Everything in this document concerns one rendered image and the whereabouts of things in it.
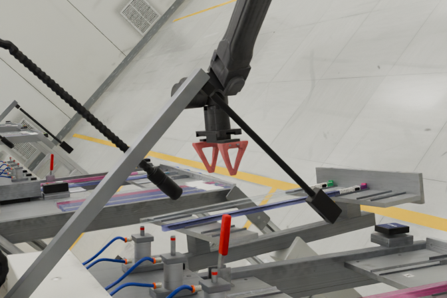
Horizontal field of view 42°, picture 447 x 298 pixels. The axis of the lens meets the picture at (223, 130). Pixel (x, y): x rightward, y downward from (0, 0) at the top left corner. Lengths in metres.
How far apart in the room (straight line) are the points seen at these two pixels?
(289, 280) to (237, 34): 0.48
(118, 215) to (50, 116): 6.71
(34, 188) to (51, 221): 0.32
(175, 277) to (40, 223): 0.98
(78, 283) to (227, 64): 0.65
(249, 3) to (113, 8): 7.56
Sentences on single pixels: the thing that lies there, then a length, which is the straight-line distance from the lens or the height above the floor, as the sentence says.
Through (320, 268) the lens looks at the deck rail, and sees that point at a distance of 1.03.
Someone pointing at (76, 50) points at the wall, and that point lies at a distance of 8.43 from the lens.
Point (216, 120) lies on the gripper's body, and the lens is 1.27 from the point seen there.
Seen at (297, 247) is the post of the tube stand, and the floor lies 0.81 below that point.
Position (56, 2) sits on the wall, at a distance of 8.46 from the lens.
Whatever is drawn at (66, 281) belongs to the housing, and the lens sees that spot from 0.69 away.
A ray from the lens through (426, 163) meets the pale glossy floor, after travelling 2.55.
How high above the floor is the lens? 1.51
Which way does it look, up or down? 21 degrees down
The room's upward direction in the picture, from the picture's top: 46 degrees counter-clockwise
